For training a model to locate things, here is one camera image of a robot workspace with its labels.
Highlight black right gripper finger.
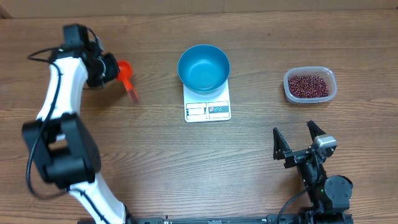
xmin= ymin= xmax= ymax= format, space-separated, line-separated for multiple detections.
xmin=273 ymin=128 xmax=292 ymax=160
xmin=307 ymin=120 xmax=326 ymax=140

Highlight red plastic measuring scoop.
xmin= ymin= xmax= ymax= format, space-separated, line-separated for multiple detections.
xmin=116 ymin=60 xmax=139 ymax=103

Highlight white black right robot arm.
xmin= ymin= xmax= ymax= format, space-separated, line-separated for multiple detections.
xmin=273 ymin=120 xmax=353 ymax=224

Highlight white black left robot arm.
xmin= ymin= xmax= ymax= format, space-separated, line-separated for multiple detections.
xmin=22 ymin=24 xmax=139 ymax=223

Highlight white digital kitchen scale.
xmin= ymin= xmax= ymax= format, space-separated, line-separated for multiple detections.
xmin=183 ymin=82 xmax=231 ymax=123

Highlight blue bowl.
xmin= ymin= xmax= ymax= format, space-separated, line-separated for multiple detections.
xmin=177 ymin=44 xmax=231 ymax=95

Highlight red beans in container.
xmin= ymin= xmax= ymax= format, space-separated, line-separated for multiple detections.
xmin=288 ymin=76 xmax=329 ymax=98

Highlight clear plastic food container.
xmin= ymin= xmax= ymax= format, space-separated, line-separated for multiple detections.
xmin=283 ymin=66 xmax=338 ymax=104

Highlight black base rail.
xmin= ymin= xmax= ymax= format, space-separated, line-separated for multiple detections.
xmin=77 ymin=213 xmax=354 ymax=224

